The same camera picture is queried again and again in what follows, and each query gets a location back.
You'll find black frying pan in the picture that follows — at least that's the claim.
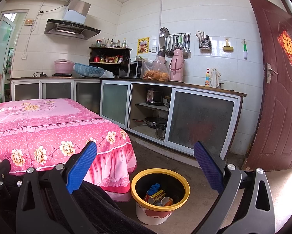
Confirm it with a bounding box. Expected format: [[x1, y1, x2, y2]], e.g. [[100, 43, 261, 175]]
[[133, 116, 167, 129]]

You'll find steel pot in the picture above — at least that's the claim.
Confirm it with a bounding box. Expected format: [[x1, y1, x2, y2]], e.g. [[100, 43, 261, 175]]
[[156, 123, 167, 140]]

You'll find blue cloth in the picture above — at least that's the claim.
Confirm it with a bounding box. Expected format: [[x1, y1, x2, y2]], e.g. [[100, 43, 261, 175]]
[[147, 183, 162, 195]]

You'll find white hanging cloth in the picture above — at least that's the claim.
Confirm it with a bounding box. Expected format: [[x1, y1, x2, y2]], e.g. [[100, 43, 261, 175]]
[[208, 68, 222, 88]]

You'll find steel range hood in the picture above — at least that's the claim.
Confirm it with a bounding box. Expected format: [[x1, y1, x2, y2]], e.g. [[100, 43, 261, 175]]
[[44, 0, 101, 41]]

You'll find yellow wall poster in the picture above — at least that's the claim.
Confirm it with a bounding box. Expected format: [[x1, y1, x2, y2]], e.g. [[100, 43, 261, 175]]
[[137, 37, 150, 55]]

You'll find pink thermos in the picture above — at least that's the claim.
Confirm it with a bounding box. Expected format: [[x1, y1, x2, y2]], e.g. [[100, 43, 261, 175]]
[[169, 49, 185, 82]]

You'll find blue plastic basket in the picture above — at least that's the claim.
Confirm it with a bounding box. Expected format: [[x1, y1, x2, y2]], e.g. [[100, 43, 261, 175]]
[[74, 63, 105, 78]]

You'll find metal door handle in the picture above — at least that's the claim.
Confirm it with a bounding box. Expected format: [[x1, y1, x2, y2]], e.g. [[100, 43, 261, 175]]
[[266, 63, 279, 84]]

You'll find microwave oven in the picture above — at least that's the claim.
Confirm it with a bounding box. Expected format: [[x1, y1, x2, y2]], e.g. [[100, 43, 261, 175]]
[[119, 59, 144, 79]]

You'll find electric pressure cooker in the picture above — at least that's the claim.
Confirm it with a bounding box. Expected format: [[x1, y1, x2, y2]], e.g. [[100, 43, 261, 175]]
[[146, 88, 164, 105]]

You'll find kitchen counter cabinet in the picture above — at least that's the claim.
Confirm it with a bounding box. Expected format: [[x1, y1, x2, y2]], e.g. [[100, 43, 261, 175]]
[[7, 77, 247, 160]]

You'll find pink floral tablecloth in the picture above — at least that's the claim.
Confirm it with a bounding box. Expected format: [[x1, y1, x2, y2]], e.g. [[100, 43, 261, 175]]
[[0, 98, 138, 202]]

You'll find brown wooden door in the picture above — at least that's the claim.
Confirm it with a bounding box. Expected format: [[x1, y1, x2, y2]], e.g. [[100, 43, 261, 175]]
[[242, 0, 292, 171]]

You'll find row of hanging kitchen utensils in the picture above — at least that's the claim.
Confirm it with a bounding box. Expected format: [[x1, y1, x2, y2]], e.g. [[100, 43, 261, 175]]
[[159, 27, 192, 59]]

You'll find metal chopstick holder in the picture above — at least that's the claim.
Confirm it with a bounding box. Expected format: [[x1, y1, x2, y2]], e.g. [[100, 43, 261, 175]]
[[196, 30, 212, 50]]

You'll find red door decoration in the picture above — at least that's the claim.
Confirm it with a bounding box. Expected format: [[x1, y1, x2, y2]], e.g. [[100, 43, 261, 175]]
[[277, 30, 292, 66]]

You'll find person's black clothing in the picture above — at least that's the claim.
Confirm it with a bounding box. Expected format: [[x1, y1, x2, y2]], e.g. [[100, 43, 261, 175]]
[[0, 173, 156, 234]]

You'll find plastic bag of buns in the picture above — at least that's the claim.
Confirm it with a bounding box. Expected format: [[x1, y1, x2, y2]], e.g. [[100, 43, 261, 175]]
[[143, 56, 170, 81]]

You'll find dark spice shelf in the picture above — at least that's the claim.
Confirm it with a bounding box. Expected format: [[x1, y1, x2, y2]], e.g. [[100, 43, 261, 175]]
[[89, 47, 132, 72]]

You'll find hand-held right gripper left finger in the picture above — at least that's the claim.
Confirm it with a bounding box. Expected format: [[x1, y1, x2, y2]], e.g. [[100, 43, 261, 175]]
[[15, 140, 98, 234]]

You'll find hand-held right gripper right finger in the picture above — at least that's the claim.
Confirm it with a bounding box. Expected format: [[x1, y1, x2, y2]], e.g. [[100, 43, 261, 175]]
[[193, 140, 276, 234]]

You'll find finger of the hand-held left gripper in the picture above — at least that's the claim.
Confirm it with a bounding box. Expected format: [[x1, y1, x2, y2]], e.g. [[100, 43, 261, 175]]
[[0, 159, 11, 179]]

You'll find yellow rimmed trash bin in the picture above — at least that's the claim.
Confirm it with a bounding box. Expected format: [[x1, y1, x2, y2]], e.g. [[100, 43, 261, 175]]
[[131, 168, 190, 225]]

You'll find row of spice jars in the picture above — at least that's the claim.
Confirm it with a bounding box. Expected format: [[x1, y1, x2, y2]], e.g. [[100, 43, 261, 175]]
[[93, 55, 124, 63]]

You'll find row of condiment bottles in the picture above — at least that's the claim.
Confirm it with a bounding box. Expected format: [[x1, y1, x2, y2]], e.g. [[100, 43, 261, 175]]
[[95, 38, 129, 49]]

